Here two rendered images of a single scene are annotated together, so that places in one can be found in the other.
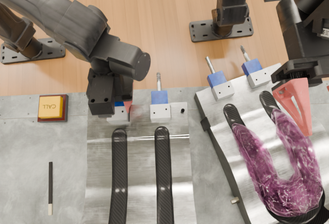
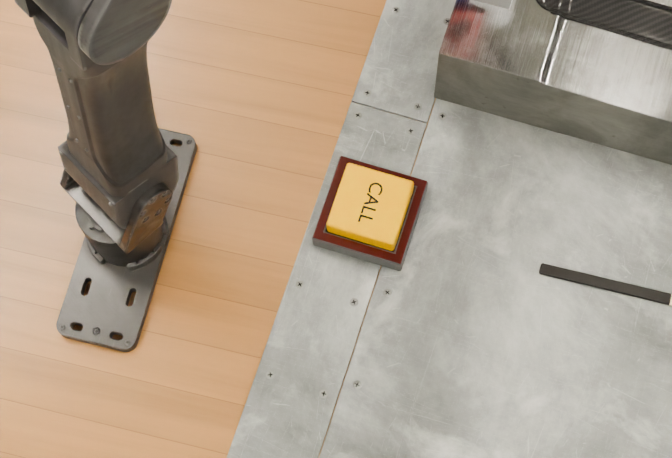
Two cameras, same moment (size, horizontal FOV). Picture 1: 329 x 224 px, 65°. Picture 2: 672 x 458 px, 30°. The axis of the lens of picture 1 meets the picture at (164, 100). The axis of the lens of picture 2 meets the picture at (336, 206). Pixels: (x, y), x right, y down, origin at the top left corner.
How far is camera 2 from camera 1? 0.73 m
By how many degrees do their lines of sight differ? 19
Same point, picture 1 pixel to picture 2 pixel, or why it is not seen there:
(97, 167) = (626, 78)
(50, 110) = (386, 203)
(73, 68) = (250, 127)
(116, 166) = (639, 30)
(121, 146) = (588, 4)
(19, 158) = (495, 363)
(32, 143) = (458, 312)
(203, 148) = not seen: outside the picture
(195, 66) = not seen: outside the picture
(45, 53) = not seen: hidden behind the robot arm
